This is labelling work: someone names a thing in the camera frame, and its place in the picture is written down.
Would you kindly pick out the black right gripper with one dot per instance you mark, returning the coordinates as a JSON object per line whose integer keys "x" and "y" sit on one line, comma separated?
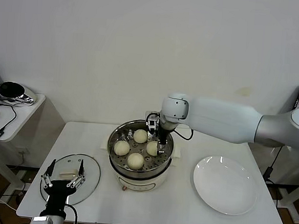
{"x": 164, "y": 133}

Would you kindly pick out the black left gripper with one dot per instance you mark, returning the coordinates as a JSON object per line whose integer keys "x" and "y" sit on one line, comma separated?
{"x": 59, "y": 190}

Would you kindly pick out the white steamed baozi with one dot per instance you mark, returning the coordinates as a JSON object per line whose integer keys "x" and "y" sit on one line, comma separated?
{"x": 135, "y": 161}
{"x": 152, "y": 148}
{"x": 121, "y": 148}
{"x": 140, "y": 136}

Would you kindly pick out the round glass pot lid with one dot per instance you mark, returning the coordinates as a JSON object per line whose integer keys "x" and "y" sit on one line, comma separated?
{"x": 91, "y": 174}

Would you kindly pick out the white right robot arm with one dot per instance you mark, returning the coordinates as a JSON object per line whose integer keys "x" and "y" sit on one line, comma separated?
{"x": 216, "y": 116}

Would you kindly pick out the perforated steel steamer basket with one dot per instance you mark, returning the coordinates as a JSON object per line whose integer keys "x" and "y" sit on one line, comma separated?
{"x": 161, "y": 161}

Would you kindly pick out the white electric cooker pot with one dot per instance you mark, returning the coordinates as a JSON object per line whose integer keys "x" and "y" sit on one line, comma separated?
{"x": 136, "y": 184}

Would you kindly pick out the white side desk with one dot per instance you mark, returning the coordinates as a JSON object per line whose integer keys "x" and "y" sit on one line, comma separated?
{"x": 290, "y": 206}
{"x": 23, "y": 118}

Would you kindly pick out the round white plate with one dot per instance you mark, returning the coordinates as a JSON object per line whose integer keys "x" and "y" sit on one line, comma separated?
{"x": 224, "y": 184}

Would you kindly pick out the silver black headset device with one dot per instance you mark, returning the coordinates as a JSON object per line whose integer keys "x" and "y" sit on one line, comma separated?
{"x": 11, "y": 90}

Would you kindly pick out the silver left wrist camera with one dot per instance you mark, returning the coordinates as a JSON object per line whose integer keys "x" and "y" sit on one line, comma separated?
{"x": 40, "y": 222}

